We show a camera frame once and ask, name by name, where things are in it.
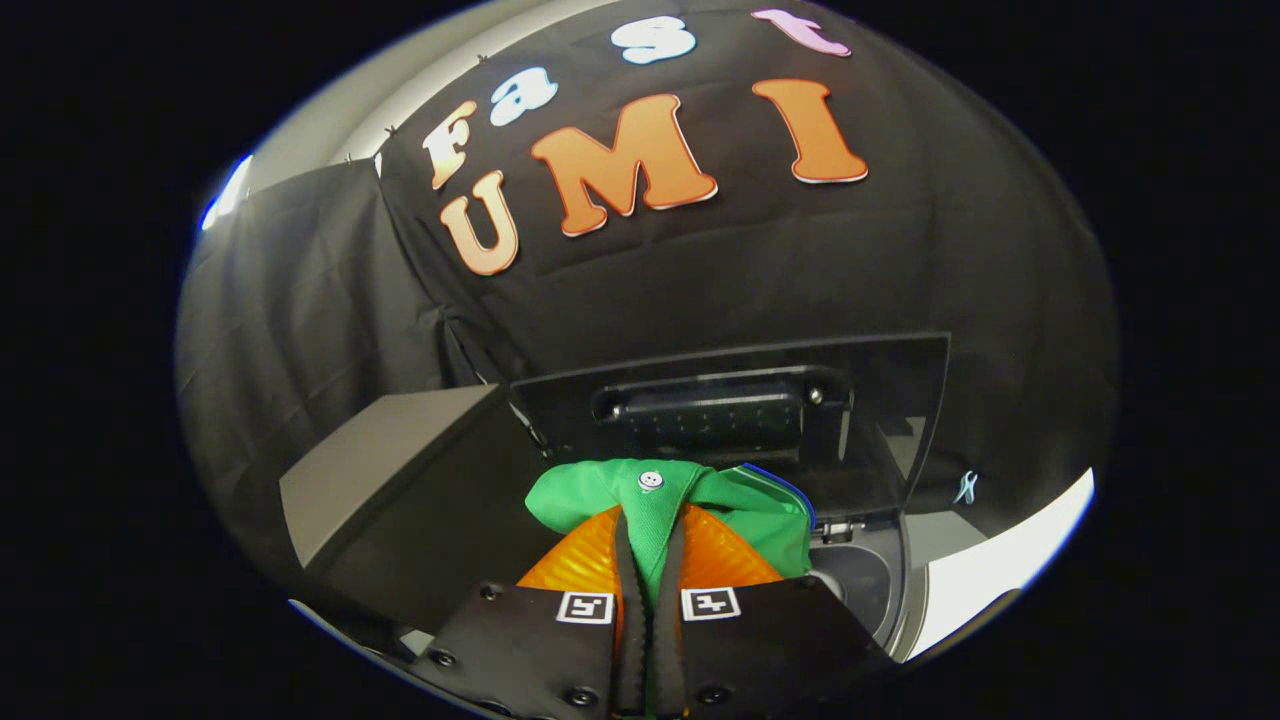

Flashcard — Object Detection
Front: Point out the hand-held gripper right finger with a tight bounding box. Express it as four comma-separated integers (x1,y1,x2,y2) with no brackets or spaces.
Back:
655,505,901,720

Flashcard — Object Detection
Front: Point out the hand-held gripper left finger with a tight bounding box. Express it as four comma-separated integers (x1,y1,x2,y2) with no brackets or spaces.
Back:
410,505,651,720

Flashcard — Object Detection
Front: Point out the green polo shirt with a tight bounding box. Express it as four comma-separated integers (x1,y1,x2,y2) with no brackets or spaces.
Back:
525,458,816,720

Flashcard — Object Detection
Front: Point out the grey box stand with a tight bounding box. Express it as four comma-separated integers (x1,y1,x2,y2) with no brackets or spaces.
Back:
278,385,563,641

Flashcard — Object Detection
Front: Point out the black backdrop cloth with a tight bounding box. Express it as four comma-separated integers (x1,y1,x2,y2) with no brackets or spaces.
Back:
178,0,1119,546

